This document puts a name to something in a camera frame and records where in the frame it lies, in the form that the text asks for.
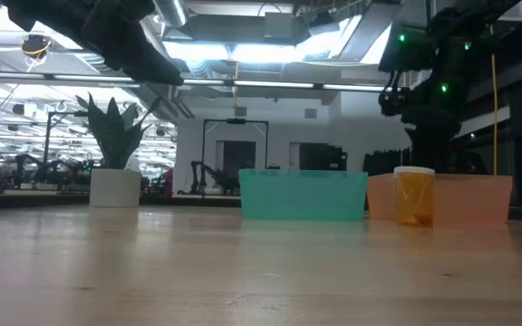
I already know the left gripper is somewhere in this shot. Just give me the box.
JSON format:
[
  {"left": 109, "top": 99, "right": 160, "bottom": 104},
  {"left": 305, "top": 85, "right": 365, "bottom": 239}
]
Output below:
[{"left": 0, "top": 0, "right": 185, "bottom": 86}]

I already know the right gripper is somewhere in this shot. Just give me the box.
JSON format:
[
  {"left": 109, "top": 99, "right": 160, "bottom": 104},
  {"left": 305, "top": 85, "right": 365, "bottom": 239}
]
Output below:
[{"left": 378, "top": 67, "right": 464, "bottom": 176}]

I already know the orange pill bottle white cap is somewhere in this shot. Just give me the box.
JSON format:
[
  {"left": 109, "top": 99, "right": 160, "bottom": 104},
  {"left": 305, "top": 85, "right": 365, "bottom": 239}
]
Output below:
[{"left": 393, "top": 166, "right": 436, "bottom": 226}]

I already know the orange plastic bin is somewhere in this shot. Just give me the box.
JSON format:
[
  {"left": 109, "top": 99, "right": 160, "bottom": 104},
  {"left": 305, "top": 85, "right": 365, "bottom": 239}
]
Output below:
[{"left": 367, "top": 173, "right": 514, "bottom": 225}]

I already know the teal plastic bin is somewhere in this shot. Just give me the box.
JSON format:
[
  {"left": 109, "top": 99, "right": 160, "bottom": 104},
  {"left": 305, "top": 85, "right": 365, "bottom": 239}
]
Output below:
[{"left": 238, "top": 168, "right": 369, "bottom": 222}]

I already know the black partition row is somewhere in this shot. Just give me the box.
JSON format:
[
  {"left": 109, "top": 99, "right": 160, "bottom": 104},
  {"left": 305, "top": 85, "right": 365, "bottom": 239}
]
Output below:
[{"left": 362, "top": 149, "right": 414, "bottom": 177}]

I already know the ceiling dome device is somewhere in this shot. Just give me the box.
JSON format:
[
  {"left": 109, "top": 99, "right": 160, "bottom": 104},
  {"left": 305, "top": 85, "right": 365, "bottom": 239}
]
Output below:
[{"left": 20, "top": 34, "right": 53, "bottom": 60}]

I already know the green artificial plant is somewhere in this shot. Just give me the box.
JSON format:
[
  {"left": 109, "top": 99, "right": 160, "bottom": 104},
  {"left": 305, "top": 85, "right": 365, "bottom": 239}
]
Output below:
[{"left": 74, "top": 92, "right": 163, "bottom": 171}]

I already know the black background equipment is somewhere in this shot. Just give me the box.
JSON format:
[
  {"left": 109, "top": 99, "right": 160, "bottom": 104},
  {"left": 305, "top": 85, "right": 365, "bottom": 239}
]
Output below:
[{"left": 299, "top": 143, "right": 348, "bottom": 172}]

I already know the white plant pot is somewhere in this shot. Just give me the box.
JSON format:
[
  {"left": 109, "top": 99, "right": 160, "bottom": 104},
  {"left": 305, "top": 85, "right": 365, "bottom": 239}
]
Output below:
[{"left": 89, "top": 168, "right": 143, "bottom": 208}]

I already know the red background object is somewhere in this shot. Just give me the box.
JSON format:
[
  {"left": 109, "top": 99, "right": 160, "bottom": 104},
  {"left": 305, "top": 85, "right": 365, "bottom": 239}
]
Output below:
[{"left": 160, "top": 168, "right": 175, "bottom": 197}]

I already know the black background robot station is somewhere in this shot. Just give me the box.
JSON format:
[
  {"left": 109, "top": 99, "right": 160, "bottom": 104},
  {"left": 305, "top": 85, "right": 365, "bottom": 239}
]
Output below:
[{"left": 11, "top": 153, "right": 103, "bottom": 191}]

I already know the overhead light bar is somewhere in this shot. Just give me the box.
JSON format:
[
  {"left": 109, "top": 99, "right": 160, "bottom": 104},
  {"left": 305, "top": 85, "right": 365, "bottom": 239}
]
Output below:
[{"left": 0, "top": 71, "right": 387, "bottom": 94}]

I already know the silver ventilation duct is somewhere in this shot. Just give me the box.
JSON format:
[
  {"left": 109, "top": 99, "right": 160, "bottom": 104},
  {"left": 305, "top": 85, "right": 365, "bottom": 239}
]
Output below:
[{"left": 154, "top": 0, "right": 189, "bottom": 28}]

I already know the yellow cable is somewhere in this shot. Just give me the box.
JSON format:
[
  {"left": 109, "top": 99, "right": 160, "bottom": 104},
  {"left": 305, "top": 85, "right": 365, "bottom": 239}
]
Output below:
[{"left": 489, "top": 24, "right": 499, "bottom": 177}]

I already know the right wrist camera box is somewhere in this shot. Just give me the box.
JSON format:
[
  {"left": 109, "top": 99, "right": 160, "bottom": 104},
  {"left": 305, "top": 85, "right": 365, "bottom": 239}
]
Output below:
[{"left": 377, "top": 22, "right": 435, "bottom": 73}]

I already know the black background gantry frame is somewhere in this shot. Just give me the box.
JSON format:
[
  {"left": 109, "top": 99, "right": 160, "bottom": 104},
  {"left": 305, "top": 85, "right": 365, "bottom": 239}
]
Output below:
[{"left": 201, "top": 118, "right": 270, "bottom": 173}]

